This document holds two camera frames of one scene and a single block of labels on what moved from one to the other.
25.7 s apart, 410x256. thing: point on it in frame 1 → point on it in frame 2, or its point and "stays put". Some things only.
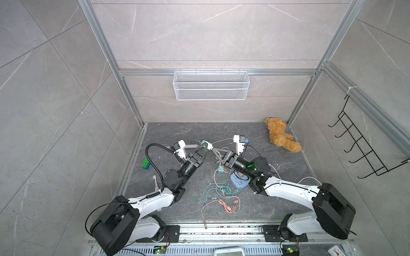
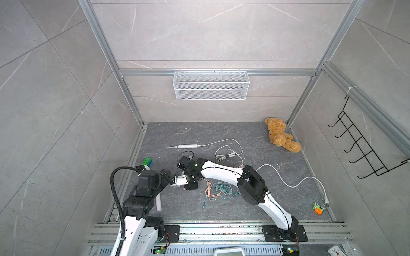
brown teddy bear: (276, 127) stays put
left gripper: (193, 162) → (164, 182)
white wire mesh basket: (214, 86) stays put
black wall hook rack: (379, 168) stays put
